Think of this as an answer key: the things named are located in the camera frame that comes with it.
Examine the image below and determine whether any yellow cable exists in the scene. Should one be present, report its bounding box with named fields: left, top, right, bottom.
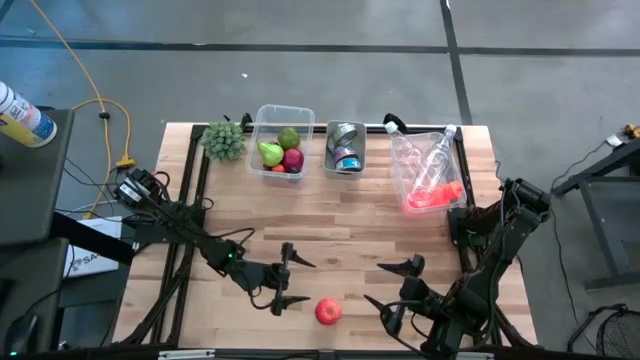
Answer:
left=28, top=0, right=137, bottom=221

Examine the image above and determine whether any grey plastic bin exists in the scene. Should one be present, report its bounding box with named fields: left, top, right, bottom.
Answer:
left=323, top=119, right=368, bottom=180

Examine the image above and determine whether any white cardboard box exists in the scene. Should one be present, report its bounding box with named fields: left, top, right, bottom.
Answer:
left=63, top=215, right=124, bottom=279

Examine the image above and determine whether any red apple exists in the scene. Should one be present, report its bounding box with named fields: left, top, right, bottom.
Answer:
left=314, top=297, right=344, bottom=327

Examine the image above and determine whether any black metal stand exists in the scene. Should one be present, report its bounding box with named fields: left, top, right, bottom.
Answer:
left=549, top=139, right=640, bottom=291

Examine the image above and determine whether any olive green label tin can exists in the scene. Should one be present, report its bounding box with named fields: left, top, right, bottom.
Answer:
left=332, top=122, right=359, bottom=148

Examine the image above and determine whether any green apple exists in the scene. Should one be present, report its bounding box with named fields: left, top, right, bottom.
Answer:
left=277, top=127, right=302, bottom=150

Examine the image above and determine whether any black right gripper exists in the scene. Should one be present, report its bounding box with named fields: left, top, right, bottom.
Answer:
left=362, top=253, right=447, bottom=336

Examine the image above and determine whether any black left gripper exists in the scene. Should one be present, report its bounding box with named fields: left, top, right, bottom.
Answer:
left=247, top=241, right=318, bottom=318

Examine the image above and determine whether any black mesh basket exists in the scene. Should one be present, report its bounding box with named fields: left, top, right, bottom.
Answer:
left=567, top=302, right=640, bottom=359

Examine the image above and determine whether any black aluminium frame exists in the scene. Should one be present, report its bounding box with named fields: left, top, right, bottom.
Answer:
left=112, top=122, right=539, bottom=351

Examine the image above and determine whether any neon orange plastic bottle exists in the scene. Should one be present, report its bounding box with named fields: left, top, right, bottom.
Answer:
left=407, top=180, right=466, bottom=210

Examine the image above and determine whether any clear bottle with white cap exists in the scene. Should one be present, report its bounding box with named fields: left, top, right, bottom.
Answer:
left=412, top=123, right=459, bottom=199
left=384, top=121, right=429, bottom=174

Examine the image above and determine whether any black computer mouse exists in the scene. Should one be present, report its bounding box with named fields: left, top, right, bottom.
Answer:
left=3, top=313, right=39, bottom=356

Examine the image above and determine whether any black side desk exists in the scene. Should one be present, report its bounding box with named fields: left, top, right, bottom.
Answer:
left=0, top=105, right=76, bottom=359

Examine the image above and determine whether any clear plastic bin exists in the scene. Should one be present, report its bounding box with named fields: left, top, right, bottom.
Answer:
left=246, top=103, right=317, bottom=187
left=388, top=129, right=469, bottom=216

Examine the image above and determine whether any green pear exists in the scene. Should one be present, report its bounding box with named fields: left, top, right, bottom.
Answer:
left=257, top=141, right=285, bottom=168

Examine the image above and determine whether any green spiky artificial plant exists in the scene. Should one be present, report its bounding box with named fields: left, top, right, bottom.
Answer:
left=199, top=119, right=247, bottom=164

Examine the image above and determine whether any silver metal bar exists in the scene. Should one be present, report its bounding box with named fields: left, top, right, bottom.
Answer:
left=438, top=351, right=495, bottom=360
left=158, top=349, right=216, bottom=360

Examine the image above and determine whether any white yellow blue canister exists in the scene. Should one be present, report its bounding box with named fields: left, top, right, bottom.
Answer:
left=0, top=80, right=59, bottom=149

